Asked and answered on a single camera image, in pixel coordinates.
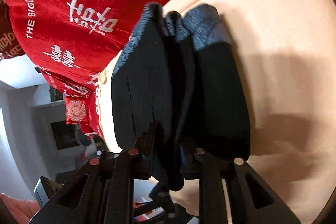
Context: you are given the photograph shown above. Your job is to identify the dark navy pants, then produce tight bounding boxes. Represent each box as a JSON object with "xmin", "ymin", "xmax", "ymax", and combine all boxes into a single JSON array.
[{"xmin": 111, "ymin": 3, "xmax": 251, "ymax": 191}]

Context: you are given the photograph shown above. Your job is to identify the small red medallion cushion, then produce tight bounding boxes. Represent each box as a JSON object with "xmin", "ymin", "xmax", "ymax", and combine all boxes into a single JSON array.
[{"xmin": 65, "ymin": 96, "xmax": 89, "ymax": 124}]

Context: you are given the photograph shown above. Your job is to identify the red cushion white script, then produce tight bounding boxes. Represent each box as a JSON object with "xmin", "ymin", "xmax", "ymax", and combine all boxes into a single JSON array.
[{"xmin": 4, "ymin": 0, "xmax": 169, "ymax": 135}]

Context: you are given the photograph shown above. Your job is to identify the peach sofa seat cover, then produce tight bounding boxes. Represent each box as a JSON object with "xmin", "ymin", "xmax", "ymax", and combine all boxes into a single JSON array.
[{"xmin": 97, "ymin": 0, "xmax": 336, "ymax": 224}]

